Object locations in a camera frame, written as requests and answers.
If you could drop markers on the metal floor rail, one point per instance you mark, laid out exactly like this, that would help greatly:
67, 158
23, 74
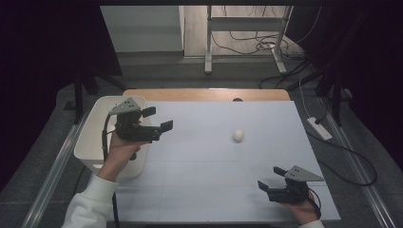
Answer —
50, 177
364, 186

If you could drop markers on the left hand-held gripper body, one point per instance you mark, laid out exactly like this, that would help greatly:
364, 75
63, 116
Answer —
136, 131

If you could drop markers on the white egg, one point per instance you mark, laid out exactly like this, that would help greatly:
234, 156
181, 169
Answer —
238, 135

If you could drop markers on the black metal stand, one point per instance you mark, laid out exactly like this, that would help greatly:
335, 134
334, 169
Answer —
336, 95
78, 95

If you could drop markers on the person's left hand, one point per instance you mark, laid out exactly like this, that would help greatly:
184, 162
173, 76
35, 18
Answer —
117, 155

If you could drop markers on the white cabinet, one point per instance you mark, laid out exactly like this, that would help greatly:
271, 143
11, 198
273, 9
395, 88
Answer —
142, 28

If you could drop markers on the white power strip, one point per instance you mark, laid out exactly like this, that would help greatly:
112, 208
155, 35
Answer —
319, 128

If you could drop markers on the person's right hand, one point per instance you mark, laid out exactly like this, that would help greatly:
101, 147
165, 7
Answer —
301, 212

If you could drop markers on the wooden table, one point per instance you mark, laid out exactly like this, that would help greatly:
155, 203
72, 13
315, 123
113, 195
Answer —
206, 94

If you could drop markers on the white board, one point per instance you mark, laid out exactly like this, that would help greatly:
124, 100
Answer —
206, 164

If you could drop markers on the white metal stand frame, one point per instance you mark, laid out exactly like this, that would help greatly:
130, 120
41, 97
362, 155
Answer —
244, 23

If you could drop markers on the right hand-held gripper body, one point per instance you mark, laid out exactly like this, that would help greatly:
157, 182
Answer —
290, 193

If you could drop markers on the white plastic storage bin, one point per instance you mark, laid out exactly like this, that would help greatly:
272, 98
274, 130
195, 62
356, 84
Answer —
92, 139

